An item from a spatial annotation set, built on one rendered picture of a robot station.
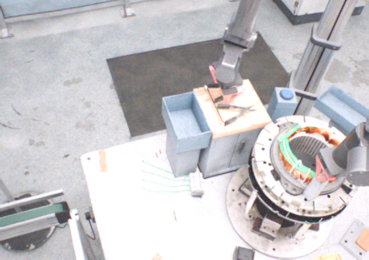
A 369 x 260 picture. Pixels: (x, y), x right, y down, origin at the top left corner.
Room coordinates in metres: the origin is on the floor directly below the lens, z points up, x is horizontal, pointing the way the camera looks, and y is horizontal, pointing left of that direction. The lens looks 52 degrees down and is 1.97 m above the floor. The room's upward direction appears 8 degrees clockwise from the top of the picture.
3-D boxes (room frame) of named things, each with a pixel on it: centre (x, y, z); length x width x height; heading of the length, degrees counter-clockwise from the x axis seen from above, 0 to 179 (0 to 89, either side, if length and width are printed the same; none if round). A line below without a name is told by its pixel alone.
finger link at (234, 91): (0.80, -0.10, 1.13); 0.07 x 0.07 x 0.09; 26
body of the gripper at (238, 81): (0.82, -0.09, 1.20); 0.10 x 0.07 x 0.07; 26
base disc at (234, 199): (0.61, -0.35, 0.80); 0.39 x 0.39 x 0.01
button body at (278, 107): (0.91, -0.31, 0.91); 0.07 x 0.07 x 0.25; 7
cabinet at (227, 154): (0.80, -0.12, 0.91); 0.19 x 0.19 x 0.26; 25
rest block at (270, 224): (0.50, -0.30, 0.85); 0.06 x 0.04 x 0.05; 71
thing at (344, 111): (0.85, -0.54, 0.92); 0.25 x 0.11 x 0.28; 52
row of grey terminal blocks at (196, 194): (0.64, -0.05, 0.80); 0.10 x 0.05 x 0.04; 11
